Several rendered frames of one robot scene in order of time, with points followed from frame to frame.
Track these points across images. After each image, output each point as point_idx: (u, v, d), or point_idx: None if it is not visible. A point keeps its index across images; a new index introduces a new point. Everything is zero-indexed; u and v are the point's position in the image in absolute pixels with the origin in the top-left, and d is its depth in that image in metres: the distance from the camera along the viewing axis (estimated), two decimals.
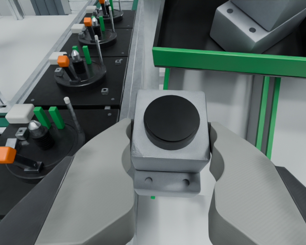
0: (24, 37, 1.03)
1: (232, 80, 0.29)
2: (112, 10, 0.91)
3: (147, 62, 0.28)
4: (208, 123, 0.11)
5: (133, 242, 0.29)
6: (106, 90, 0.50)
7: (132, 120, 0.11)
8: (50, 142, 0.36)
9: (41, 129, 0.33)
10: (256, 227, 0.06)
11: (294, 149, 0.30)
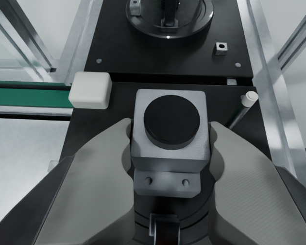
0: None
1: None
2: None
3: None
4: (208, 123, 0.11)
5: None
6: (226, 47, 0.28)
7: (132, 120, 0.11)
8: None
9: None
10: (256, 227, 0.06)
11: None
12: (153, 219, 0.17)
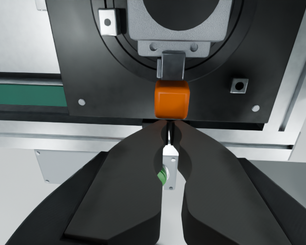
0: None
1: None
2: None
3: None
4: (171, 122, 0.11)
5: (292, 140, 0.26)
6: None
7: (168, 122, 0.11)
8: None
9: None
10: (228, 222, 0.06)
11: None
12: (160, 64, 0.18)
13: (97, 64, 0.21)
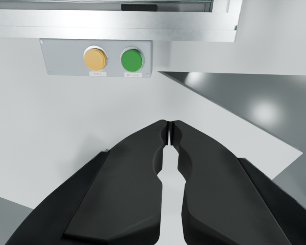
0: None
1: None
2: None
3: None
4: (171, 122, 0.11)
5: (237, 25, 0.34)
6: None
7: (168, 122, 0.11)
8: None
9: None
10: (228, 222, 0.06)
11: None
12: None
13: None
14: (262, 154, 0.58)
